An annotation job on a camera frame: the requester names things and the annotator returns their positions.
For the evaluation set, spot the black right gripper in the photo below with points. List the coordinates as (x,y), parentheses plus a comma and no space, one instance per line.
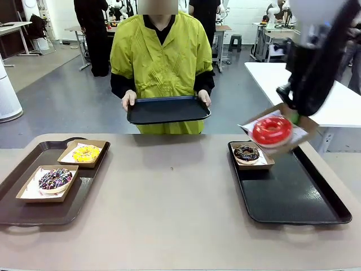
(304,93)

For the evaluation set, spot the kraft paper box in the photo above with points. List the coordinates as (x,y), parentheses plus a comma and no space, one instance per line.
(42,200)
(253,167)
(76,165)
(310,127)

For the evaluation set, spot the red glazed donut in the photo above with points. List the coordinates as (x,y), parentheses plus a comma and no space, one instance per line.
(262,138)

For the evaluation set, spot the dark chocolate donut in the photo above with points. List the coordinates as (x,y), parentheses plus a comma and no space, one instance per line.
(255,155)

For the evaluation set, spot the small dark serving tray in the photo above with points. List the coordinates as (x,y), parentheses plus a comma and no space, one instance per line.
(169,110)

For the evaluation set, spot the yellow sprinkled donut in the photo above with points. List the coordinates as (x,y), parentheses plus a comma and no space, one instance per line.
(94,154)

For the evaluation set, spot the purple sprinkled chocolate donut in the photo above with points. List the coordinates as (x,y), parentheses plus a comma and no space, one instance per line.
(46,183)

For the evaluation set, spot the person's right forearm black sleeve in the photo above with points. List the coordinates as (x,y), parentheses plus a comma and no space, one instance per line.
(119,86)

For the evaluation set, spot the person's left forearm black sleeve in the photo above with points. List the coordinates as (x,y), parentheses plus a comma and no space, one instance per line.
(204,82)

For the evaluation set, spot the large black plastic tray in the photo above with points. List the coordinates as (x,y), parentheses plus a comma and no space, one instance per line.
(282,192)

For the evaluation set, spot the brown plastic tray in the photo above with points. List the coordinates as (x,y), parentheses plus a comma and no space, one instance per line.
(42,214)

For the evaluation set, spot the person's left hand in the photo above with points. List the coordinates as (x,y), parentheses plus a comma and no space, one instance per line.
(205,97)

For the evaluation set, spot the person's right hand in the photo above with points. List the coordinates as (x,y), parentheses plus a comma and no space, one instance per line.
(128,98)

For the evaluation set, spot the large white table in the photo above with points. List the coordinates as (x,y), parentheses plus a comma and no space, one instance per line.
(270,82)

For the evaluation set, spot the grey plastic stool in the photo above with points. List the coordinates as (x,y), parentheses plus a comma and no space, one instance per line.
(235,42)

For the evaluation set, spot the background person in black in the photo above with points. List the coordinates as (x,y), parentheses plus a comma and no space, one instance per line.
(93,34)
(208,17)

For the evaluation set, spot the person in yellow-green jacket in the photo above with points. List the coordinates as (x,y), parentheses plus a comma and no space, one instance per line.
(158,56)

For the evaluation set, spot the wooden top desk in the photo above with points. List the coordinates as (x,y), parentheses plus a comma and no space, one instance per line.
(76,29)

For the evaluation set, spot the white storage bin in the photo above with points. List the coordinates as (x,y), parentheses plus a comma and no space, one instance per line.
(43,45)

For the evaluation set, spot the black backpack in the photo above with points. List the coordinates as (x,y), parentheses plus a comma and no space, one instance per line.
(36,26)

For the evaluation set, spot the white cylindrical appliance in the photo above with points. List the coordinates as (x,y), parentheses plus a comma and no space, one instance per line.
(8,93)

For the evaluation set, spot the white desk with grey legs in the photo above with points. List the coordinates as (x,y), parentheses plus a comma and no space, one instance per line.
(11,26)

